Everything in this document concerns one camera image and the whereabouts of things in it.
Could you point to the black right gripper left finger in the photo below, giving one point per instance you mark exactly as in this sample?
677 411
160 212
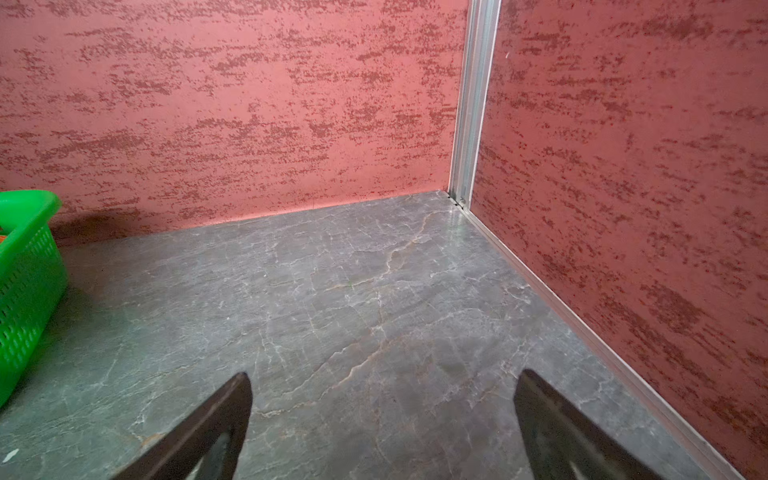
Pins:
207 443

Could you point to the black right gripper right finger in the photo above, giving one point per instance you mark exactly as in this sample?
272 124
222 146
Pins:
562 443

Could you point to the green plastic basket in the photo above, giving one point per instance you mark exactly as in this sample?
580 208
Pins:
33 279

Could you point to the aluminium corner post right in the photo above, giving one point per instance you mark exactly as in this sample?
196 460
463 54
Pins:
483 18

